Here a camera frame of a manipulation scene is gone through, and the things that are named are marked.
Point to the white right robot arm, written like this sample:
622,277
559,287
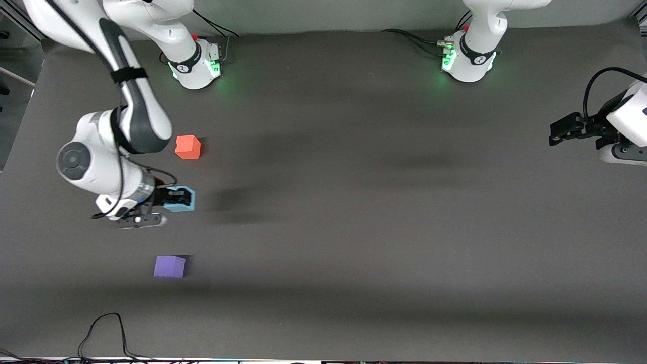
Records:
146,126

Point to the aluminium frame rail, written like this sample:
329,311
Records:
12,23

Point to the purple cube block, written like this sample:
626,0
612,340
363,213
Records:
169,267

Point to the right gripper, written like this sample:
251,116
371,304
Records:
163,195

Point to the orange cube block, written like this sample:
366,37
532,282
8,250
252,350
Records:
187,146

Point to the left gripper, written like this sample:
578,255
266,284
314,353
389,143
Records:
594,127

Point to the blue cube block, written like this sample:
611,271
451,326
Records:
181,208

